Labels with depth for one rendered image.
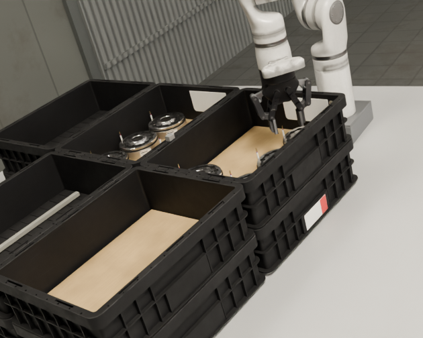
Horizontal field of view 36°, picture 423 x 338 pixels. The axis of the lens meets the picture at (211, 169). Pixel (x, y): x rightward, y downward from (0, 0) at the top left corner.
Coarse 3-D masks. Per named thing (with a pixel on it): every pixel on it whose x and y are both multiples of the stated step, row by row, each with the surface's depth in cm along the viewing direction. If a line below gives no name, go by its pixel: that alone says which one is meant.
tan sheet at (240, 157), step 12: (252, 132) 166; (264, 132) 164; (240, 144) 161; (252, 144) 160; (264, 144) 158; (276, 144) 157; (228, 156) 157; (240, 156) 156; (252, 156) 154; (228, 168) 152; (240, 168) 150; (252, 168) 149
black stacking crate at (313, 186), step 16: (352, 144) 153; (336, 160) 148; (352, 160) 155; (320, 176) 143; (336, 176) 151; (352, 176) 157; (304, 192) 139; (320, 192) 146; (336, 192) 151; (288, 208) 135; (304, 208) 142; (272, 224) 131; (288, 224) 138; (304, 224) 141; (272, 240) 134; (288, 240) 137; (272, 256) 135
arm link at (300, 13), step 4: (292, 0) 165; (296, 0) 165; (300, 0) 166; (304, 0) 167; (296, 4) 166; (300, 4) 166; (304, 4) 167; (296, 8) 167; (300, 8) 167; (304, 8) 166; (296, 12) 168; (300, 12) 167; (304, 12) 166; (300, 16) 168; (304, 16) 167; (300, 20) 169; (304, 20) 168; (304, 24) 169; (308, 28) 170
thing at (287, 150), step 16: (320, 96) 151; (336, 96) 149; (208, 112) 158; (320, 112) 143; (336, 112) 145; (192, 128) 152; (304, 128) 138; (320, 128) 141; (288, 144) 133; (144, 160) 143; (272, 160) 129; (208, 176) 129; (224, 176) 128; (256, 176) 125
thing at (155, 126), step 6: (162, 114) 183; (168, 114) 182; (174, 114) 181; (180, 114) 180; (156, 120) 180; (174, 120) 177; (180, 120) 176; (150, 126) 177; (156, 126) 176; (162, 126) 175; (168, 126) 174; (174, 126) 174
